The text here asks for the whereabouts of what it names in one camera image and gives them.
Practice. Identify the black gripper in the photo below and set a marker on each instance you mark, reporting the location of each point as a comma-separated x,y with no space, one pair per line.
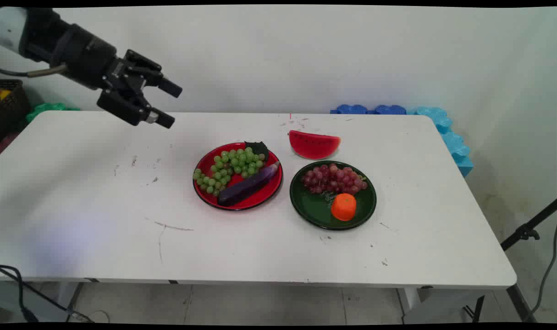
83,55

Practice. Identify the red toy grape bunch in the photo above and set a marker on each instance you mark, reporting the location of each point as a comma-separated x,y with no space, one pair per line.
333,179

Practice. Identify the black tripod stand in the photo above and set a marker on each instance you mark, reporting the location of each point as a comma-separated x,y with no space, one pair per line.
526,231

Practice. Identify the purple toy eggplant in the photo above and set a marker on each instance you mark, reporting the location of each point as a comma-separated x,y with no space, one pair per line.
246,185

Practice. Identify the white table leg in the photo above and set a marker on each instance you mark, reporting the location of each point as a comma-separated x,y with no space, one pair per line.
410,300
67,298

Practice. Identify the green foam mat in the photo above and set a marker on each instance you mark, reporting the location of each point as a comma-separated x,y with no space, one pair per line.
46,110

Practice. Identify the orange toy carrot piece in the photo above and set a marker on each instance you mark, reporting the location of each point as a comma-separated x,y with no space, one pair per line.
344,206

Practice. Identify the green toy grape bunch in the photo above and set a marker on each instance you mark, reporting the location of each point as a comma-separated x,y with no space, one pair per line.
228,167

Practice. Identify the light blue foam mats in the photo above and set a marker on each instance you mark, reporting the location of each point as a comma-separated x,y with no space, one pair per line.
450,137

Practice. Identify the dark green toy leaf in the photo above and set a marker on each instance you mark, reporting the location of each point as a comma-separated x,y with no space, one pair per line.
257,148

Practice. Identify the black woven basket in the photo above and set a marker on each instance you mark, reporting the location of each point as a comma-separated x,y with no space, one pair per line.
11,105

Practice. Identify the red round plate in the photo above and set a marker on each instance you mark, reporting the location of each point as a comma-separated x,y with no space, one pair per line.
255,195

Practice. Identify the red toy watermelon slice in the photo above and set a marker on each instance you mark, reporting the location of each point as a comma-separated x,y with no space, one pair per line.
314,144

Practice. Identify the dark green round plate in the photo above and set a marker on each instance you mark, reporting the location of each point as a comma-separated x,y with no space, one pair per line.
315,208

